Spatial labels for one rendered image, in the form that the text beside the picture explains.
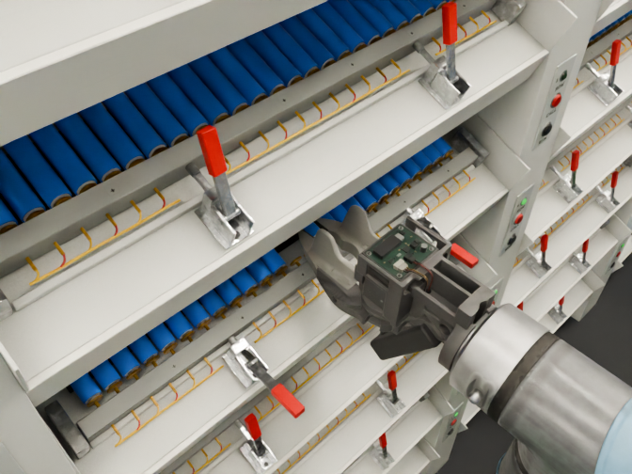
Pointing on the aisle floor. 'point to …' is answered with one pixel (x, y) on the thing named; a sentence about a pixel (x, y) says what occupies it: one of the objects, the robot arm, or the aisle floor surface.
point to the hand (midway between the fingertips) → (316, 237)
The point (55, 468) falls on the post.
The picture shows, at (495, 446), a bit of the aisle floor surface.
